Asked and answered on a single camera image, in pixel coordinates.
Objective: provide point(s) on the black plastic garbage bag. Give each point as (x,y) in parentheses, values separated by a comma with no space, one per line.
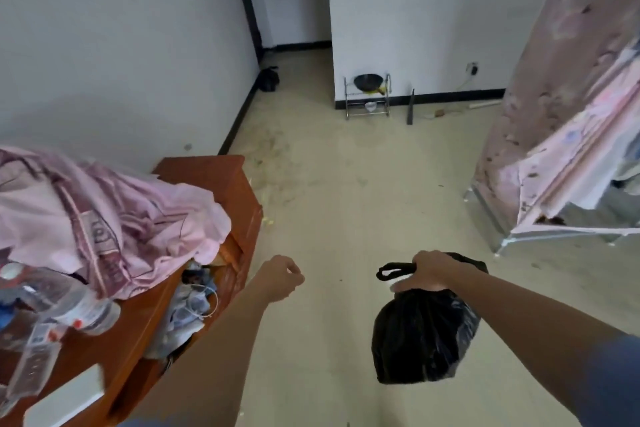
(422,336)

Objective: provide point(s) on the clear plastic water bottle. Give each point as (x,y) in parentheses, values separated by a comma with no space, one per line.
(60,299)

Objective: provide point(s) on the person's left fingers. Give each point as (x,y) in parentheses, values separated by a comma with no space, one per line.
(292,272)

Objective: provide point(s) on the pink floral fabric wardrobe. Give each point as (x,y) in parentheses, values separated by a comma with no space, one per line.
(565,101)

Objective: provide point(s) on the white wall socket with plug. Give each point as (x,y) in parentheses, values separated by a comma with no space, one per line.
(472,68)

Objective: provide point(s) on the person's right hand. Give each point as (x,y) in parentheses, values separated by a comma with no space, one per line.
(431,271)

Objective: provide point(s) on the person's left hand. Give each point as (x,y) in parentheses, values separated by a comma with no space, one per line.
(277,280)

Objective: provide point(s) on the person's right forearm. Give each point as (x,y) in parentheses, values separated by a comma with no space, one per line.
(537,329)

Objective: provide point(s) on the orange wooden cabinet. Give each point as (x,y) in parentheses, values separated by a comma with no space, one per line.
(165,286)

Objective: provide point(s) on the pink patterned bedsheet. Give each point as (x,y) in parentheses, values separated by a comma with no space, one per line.
(100,221)

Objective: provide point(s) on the person's left forearm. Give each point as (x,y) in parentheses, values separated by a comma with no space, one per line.
(207,359)

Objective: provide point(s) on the black wok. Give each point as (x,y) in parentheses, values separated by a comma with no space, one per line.
(368,82)

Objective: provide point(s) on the small white bowl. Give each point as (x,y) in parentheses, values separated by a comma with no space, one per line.
(370,106)

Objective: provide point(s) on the small black bag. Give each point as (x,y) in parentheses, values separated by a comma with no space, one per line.
(268,79)

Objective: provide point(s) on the white extension strip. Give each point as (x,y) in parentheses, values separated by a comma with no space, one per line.
(484,104)

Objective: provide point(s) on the white box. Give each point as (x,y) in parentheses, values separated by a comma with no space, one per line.
(65,404)

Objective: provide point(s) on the person's right thumb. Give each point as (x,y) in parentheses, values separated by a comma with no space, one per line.
(407,285)

